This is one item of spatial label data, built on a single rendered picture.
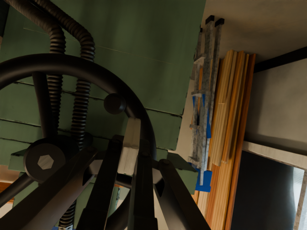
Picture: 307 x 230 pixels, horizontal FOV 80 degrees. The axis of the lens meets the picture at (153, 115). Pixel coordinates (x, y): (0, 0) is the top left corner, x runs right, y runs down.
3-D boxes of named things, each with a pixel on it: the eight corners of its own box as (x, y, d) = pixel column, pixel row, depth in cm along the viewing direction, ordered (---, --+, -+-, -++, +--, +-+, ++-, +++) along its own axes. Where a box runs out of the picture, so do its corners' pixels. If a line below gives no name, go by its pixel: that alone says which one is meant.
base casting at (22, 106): (184, 116, 46) (177, 152, 46) (155, 114, 103) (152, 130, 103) (-9, 76, 41) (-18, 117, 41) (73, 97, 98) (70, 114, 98)
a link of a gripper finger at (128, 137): (124, 175, 17) (116, 173, 17) (130, 139, 23) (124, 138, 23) (130, 146, 16) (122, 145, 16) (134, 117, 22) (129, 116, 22)
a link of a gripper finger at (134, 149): (130, 146, 16) (139, 148, 16) (134, 117, 22) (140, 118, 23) (124, 175, 17) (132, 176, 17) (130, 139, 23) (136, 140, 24)
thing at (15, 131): (168, 150, 46) (165, 166, 46) (156, 138, 66) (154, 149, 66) (-6, 118, 41) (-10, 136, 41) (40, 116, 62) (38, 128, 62)
